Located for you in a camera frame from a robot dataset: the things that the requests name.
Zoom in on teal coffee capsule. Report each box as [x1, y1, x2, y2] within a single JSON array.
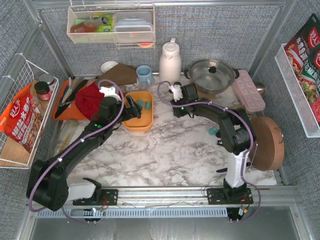
[[145, 101, 152, 110], [137, 100, 145, 108], [208, 128, 219, 136]]

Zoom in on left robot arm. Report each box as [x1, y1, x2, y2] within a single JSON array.
[[26, 95, 143, 211]]

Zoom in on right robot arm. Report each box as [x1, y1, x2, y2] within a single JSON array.
[[168, 82, 255, 203]]

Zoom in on orange storage basket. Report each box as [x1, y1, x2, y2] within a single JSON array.
[[123, 91, 154, 132]]

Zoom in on clear small glass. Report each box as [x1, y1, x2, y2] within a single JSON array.
[[138, 82, 150, 92]]

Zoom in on brown olive cloth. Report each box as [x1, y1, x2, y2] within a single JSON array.
[[95, 63, 137, 86]]

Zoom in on light blue mug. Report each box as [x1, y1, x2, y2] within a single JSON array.
[[136, 65, 154, 87]]

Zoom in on brown cork mat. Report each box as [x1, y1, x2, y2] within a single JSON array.
[[197, 91, 217, 102]]

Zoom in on red cloth hat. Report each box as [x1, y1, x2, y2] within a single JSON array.
[[75, 82, 104, 120]]

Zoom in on white small bowl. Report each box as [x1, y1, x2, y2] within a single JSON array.
[[100, 60, 119, 73]]

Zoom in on stainless steel pot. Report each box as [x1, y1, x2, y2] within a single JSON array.
[[183, 59, 240, 95]]

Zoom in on white thermos jug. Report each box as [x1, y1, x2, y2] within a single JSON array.
[[159, 38, 182, 85]]

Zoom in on orange plastic tray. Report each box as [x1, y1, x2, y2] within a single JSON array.
[[51, 80, 87, 121]]

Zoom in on black blade kitchen knife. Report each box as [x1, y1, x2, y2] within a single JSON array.
[[66, 78, 88, 102]]

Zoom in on pink egg tray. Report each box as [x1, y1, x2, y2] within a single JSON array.
[[231, 69, 266, 113]]

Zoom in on clear plastic food containers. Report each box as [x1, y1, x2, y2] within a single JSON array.
[[113, 11, 154, 43]]

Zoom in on silver metal cup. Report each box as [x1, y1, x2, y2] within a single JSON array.
[[254, 82, 267, 97]]

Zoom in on silver lid glass jar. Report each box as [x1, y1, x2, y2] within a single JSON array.
[[39, 73, 56, 92]]

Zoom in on amber liquid bottle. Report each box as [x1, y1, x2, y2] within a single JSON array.
[[70, 19, 101, 33]]

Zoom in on dark lid glass jar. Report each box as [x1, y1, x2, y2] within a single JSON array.
[[34, 81, 52, 101]]

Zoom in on round wooden board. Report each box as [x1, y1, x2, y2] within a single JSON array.
[[249, 116, 285, 171]]

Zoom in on red snack bag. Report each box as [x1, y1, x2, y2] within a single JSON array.
[[0, 84, 42, 153]]

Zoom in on red seasoning packet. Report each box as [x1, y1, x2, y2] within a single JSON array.
[[284, 13, 320, 76]]

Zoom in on green seasoning packet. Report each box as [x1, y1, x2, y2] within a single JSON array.
[[298, 44, 320, 104]]

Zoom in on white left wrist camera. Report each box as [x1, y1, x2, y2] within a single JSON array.
[[99, 86, 122, 101]]

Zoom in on cream handle knife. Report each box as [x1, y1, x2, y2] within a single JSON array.
[[61, 77, 78, 103]]

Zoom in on cream wall shelf basket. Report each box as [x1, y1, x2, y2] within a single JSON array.
[[67, 4, 156, 48]]

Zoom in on white wire wall basket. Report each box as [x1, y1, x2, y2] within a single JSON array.
[[0, 53, 60, 169]]

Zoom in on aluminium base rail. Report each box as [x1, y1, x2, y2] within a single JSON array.
[[27, 186, 258, 221]]

